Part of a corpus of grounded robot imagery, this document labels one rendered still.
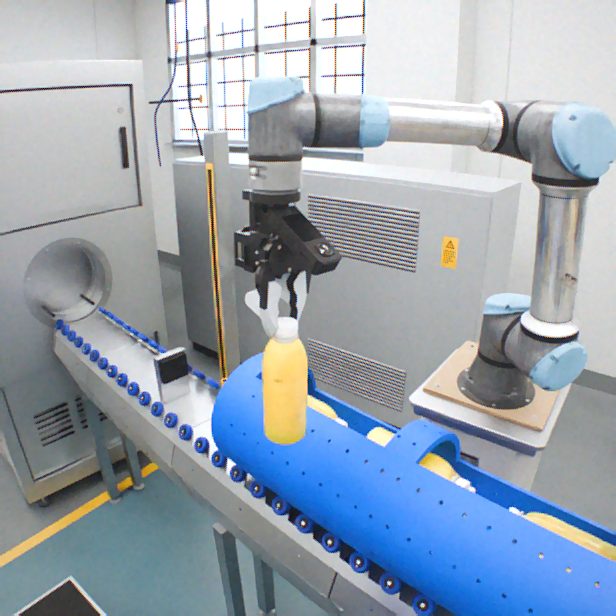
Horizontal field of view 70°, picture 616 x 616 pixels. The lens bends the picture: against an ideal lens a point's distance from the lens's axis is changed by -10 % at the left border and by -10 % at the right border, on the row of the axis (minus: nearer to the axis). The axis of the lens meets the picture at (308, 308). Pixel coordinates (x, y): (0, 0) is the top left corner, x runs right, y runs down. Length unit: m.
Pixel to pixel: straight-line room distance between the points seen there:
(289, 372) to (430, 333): 1.76
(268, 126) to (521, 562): 0.69
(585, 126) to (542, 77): 2.57
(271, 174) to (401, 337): 1.96
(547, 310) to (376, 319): 1.71
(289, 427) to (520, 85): 2.95
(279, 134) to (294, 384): 0.36
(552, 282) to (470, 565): 0.50
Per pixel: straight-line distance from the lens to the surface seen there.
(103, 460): 2.43
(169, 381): 1.50
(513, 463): 1.13
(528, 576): 0.78
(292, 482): 0.96
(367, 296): 2.55
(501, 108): 0.93
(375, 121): 0.68
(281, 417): 0.78
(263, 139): 0.65
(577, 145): 0.83
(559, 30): 3.42
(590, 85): 3.36
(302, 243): 0.64
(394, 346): 2.57
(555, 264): 0.91
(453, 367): 1.26
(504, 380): 1.13
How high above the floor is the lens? 1.77
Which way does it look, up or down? 23 degrees down
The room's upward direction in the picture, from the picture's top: straight up
